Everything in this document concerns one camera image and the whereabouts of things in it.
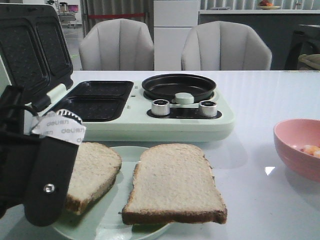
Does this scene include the background desk with monitor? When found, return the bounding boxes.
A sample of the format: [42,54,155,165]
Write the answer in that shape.
[56,0,82,28]

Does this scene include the left silver control knob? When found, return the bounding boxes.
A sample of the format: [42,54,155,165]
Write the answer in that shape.
[151,99,170,116]

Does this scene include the grey upholstered chair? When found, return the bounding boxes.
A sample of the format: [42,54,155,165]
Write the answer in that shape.
[79,18,154,71]
[181,21,272,71]

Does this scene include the mint green round plate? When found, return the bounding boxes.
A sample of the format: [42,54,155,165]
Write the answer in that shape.
[52,146,171,240]

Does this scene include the mint green breakfast maker base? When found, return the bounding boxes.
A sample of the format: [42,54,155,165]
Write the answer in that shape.
[37,73,237,143]

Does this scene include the mint green sandwich maker lid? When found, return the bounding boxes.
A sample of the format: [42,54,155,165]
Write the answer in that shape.
[0,3,73,112]

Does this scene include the pink bowl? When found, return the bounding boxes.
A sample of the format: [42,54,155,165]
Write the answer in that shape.
[273,118,320,182]

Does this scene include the right grey upholstered chair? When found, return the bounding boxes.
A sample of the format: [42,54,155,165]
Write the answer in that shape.
[181,21,272,71]

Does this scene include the orange shrimp pieces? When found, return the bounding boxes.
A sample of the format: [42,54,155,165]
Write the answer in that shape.
[301,144,320,158]

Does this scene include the left grey upholstered chair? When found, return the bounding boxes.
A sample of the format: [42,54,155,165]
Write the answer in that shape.
[79,18,154,71]

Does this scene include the black round frying pan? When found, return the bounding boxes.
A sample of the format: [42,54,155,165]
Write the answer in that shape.
[142,73,217,104]

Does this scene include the fruit plate on counter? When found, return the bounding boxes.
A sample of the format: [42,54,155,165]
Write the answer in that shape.
[257,0,281,10]

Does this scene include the white refrigerator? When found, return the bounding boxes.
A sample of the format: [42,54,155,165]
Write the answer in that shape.
[153,0,200,71]

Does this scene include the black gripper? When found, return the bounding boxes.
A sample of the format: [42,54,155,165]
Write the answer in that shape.
[0,85,86,227]

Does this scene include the red barrier tape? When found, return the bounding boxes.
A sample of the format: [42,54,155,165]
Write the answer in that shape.
[87,12,146,19]

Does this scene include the grey counter with white top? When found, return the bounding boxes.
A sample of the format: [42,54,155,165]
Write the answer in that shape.
[198,9,320,70]

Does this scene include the silver control knob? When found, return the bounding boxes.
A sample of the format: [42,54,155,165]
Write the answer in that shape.
[198,100,218,118]
[151,99,170,116]

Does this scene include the right silver control knob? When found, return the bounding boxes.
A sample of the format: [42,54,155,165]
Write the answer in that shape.
[198,100,218,118]

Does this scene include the bread slice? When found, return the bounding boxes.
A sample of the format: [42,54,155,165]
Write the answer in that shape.
[65,142,122,215]
[121,143,228,225]

